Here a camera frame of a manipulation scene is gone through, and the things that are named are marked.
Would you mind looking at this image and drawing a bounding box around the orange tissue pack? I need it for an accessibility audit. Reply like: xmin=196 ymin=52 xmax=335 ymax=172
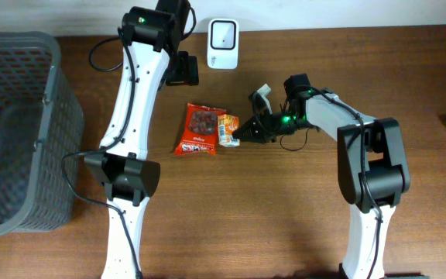
xmin=218 ymin=114 xmax=240 ymax=147

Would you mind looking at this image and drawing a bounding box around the red snack bag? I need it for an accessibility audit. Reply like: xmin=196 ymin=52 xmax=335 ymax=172
xmin=174 ymin=103 xmax=226 ymax=156

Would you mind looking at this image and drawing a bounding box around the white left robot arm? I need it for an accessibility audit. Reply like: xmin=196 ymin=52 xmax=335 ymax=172
xmin=84 ymin=0 xmax=199 ymax=278

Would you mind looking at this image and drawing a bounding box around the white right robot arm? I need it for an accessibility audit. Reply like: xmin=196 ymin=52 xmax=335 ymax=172
xmin=232 ymin=74 xmax=410 ymax=278

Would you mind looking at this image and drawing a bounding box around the white barcode scanner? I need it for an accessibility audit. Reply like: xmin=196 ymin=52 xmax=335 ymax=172
xmin=207 ymin=18 xmax=239 ymax=70

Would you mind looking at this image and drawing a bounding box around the grey plastic basket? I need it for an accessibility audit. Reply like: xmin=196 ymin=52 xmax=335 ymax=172
xmin=0 ymin=32 xmax=84 ymax=236

